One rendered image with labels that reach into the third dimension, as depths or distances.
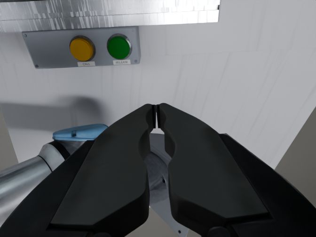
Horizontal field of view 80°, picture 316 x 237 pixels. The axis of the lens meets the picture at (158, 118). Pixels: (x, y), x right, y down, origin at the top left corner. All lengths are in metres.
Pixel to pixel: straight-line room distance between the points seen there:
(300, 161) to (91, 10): 2.27
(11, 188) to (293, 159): 2.24
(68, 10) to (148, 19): 0.14
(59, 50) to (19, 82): 0.23
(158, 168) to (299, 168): 2.07
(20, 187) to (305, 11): 0.66
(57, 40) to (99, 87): 0.17
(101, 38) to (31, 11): 0.12
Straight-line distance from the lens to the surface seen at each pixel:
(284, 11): 0.56
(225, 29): 0.51
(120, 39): 0.38
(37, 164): 0.39
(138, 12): 0.39
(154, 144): 0.55
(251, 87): 0.59
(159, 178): 0.52
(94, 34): 0.40
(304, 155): 2.36
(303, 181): 2.67
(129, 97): 0.54
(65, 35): 0.42
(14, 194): 0.38
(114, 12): 0.39
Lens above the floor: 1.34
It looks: 58 degrees down
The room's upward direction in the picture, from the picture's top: 177 degrees clockwise
